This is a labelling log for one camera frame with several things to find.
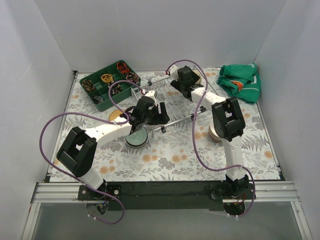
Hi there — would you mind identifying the light green bowl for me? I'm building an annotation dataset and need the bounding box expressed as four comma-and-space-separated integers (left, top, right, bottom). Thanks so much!
124, 128, 148, 144

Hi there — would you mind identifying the tan bowl front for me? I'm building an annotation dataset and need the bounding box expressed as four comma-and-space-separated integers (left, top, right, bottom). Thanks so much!
108, 109, 123, 121

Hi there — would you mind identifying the dark patterned bowl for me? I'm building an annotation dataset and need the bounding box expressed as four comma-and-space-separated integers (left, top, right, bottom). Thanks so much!
125, 140, 147, 149

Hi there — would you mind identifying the beige bowl back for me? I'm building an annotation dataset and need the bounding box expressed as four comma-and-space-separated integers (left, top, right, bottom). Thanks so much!
193, 70, 202, 84

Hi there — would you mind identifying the cream embossed bowl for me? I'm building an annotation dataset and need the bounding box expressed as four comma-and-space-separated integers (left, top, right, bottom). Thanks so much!
208, 122, 216, 137

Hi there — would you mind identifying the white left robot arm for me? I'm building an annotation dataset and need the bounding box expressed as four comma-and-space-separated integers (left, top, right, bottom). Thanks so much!
56, 96, 170, 200

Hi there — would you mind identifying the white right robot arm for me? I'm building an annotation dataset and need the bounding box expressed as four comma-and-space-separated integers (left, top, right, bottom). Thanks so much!
166, 64, 249, 199

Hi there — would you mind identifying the dark floral roll middle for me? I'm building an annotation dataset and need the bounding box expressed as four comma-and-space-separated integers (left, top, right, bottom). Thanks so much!
110, 83, 123, 96

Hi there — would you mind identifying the dark floral roll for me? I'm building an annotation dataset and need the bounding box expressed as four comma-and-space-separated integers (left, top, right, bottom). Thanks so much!
126, 72, 141, 84
110, 83, 123, 96

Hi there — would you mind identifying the dark floral roll right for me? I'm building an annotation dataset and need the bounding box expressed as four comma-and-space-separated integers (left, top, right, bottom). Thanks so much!
126, 72, 141, 84

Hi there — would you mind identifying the grey roll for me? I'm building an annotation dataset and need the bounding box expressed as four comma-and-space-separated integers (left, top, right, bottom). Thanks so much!
92, 95, 104, 105

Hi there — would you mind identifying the orange black roll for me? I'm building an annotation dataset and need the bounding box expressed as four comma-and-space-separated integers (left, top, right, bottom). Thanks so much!
116, 61, 130, 75

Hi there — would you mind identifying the yellow patterned roll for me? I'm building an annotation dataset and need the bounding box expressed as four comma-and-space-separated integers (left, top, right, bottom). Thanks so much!
100, 73, 114, 84

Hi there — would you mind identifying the green cloth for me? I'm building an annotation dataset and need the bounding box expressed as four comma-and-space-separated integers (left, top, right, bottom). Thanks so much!
217, 62, 261, 104

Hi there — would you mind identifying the green compartment tray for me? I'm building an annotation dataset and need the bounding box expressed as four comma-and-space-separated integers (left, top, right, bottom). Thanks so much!
79, 60, 138, 112

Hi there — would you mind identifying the dark patterned roll left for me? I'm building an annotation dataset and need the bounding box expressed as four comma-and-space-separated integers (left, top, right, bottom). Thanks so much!
82, 79, 96, 93

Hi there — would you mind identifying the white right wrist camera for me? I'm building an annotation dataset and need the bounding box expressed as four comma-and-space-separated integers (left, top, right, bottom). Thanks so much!
165, 65, 179, 78

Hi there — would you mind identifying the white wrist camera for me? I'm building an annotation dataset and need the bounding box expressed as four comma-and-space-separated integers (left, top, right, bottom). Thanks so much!
140, 89, 158, 106
165, 65, 179, 78

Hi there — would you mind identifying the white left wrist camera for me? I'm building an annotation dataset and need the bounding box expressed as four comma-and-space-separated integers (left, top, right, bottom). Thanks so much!
140, 89, 158, 106

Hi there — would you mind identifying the metal wire dish rack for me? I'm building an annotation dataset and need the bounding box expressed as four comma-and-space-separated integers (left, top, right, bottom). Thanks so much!
129, 66, 221, 138

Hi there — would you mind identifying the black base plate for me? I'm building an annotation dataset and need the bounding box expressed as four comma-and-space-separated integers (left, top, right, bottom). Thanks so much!
77, 180, 255, 211

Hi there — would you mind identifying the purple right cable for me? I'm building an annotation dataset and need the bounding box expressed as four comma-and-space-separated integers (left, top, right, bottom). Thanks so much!
166, 59, 257, 219

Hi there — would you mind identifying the aluminium frame rail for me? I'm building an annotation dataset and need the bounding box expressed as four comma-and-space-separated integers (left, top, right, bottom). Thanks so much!
22, 181, 312, 240

